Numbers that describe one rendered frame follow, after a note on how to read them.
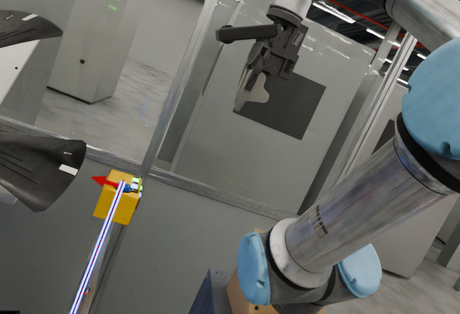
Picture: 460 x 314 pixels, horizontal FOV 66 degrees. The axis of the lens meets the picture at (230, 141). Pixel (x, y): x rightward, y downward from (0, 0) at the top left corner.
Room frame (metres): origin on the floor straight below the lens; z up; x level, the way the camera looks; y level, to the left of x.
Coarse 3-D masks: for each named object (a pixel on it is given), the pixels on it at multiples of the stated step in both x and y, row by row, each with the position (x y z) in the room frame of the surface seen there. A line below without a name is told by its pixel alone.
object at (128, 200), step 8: (112, 176) 0.99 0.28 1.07; (120, 176) 1.01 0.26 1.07; (128, 176) 1.04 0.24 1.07; (104, 192) 0.90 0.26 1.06; (112, 192) 0.90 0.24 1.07; (128, 192) 0.93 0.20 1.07; (104, 200) 0.90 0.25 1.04; (112, 200) 0.90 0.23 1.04; (120, 200) 0.91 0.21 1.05; (128, 200) 0.92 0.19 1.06; (136, 200) 0.92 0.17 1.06; (96, 208) 0.90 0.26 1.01; (104, 208) 0.90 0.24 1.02; (120, 208) 0.91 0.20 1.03; (128, 208) 0.92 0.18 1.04; (96, 216) 0.90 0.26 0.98; (104, 216) 0.90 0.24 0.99; (120, 216) 0.91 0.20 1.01; (128, 216) 0.92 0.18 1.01
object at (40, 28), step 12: (0, 12) 0.84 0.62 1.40; (12, 12) 0.83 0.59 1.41; (24, 12) 0.83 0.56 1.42; (0, 24) 0.79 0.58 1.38; (12, 24) 0.78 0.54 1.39; (24, 24) 0.78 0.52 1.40; (36, 24) 0.78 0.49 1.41; (48, 24) 0.79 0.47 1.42; (0, 36) 0.72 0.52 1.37; (12, 36) 0.73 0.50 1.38; (24, 36) 0.73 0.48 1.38; (36, 36) 0.74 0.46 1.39; (48, 36) 0.75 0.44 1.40
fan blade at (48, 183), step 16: (0, 144) 0.63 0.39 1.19; (16, 144) 0.65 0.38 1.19; (32, 144) 0.68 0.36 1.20; (48, 144) 0.70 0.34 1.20; (64, 144) 0.72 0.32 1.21; (80, 144) 0.74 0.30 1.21; (0, 160) 0.59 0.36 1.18; (16, 160) 0.61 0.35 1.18; (32, 160) 0.63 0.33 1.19; (48, 160) 0.65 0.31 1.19; (64, 160) 0.67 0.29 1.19; (80, 160) 0.69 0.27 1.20; (0, 176) 0.56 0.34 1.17; (16, 176) 0.58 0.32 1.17; (32, 176) 0.60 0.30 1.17; (48, 176) 0.62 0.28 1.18; (64, 176) 0.64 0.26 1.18; (16, 192) 0.56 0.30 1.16; (32, 192) 0.57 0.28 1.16; (48, 192) 0.59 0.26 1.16; (32, 208) 0.55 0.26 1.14
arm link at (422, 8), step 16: (368, 0) 0.70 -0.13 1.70; (384, 0) 0.67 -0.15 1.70; (400, 0) 0.63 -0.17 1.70; (416, 0) 0.60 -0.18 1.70; (432, 0) 0.58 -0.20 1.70; (448, 0) 0.57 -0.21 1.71; (400, 16) 0.63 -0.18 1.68; (416, 16) 0.59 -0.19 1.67; (432, 16) 0.57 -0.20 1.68; (448, 16) 0.55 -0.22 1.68; (416, 32) 0.59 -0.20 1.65; (432, 32) 0.56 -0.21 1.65; (448, 32) 0.53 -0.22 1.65; (432, 48) 0.56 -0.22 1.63
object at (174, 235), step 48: (96, 192) 1.36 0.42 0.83; (144, 192) 1.41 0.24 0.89; (192, 192) 1.46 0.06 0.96; (0, 240) 1.29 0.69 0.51; (48, 240) 1.33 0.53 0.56; (144, 240) 1.43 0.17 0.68; (192, 240) 1.48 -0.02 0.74; (240, 240) 1.54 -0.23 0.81; (0, 288) 1.30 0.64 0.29; (48, 288) 1.35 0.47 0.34; (144, 288) 1.45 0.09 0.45; (192, 288) 1.51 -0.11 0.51
